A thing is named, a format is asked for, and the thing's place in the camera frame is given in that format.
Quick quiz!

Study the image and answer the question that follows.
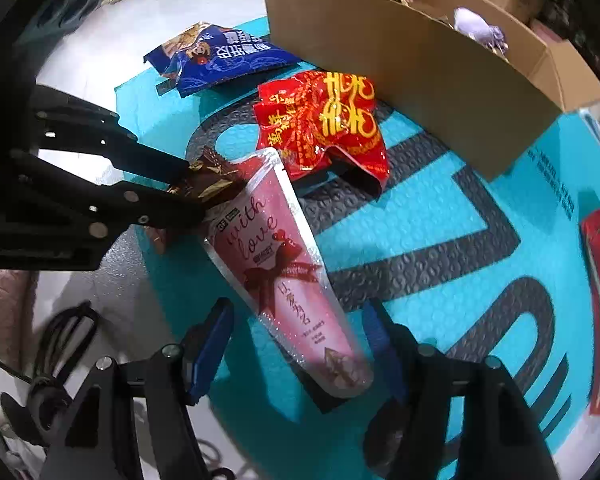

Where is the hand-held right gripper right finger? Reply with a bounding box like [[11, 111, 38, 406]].
[[361, 299, 548, 480]]

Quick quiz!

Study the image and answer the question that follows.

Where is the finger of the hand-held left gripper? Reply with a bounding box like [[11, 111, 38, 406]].
[[32, 85, 192, 187], [9, 150, 207, 242]]

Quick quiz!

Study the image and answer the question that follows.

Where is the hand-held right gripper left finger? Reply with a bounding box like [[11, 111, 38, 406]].
[[39, 297, 236, 480]]

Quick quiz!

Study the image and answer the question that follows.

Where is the dark brown candy wrapper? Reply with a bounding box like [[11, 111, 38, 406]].
[[150, 146, 246, 256]]

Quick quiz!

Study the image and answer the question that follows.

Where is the pink pouch with silver edge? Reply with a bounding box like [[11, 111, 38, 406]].
[[202, 147, 375, 400]]

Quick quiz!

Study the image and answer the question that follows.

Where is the large cardboard box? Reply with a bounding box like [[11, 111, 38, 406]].
[[259, 0, 600, 182]]

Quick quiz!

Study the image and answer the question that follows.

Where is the lilac sachet with purple tassel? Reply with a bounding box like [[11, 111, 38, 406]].
[[452, 6, 510, 56]]

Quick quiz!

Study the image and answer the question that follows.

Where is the white desktop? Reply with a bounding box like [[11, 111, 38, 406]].
[[30, 0, 600, 480]]

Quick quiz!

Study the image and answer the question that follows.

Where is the pink cloth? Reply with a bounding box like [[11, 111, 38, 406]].
[[0, 269, 38, 356]]

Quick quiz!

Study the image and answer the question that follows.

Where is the blue snack packet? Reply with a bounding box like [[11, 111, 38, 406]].
[[144, 21, 298, 97]]

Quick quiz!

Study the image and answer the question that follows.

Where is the red and gold snack packet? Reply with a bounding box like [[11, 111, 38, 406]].
[[252, 70, 392, 197]]

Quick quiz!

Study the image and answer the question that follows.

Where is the teal mat with black letters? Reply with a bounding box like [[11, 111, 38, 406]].
[[114, 12, 600, 466]]

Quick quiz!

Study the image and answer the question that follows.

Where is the black cable bundle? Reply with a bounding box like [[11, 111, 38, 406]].
[[0, 300, 101, 448]]

